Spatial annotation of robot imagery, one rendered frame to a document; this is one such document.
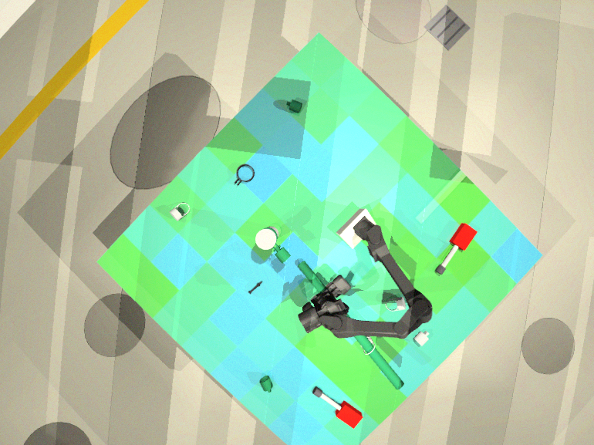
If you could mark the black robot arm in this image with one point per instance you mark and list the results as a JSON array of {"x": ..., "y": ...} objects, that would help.
[{"x": 333, "y": 314}]

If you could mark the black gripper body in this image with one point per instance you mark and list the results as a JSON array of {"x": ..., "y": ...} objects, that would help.
[{"x": 339, "y": 283}]

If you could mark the grey cylindrical post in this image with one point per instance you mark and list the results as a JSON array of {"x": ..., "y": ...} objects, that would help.
[{"x": 266, "y": 238}]

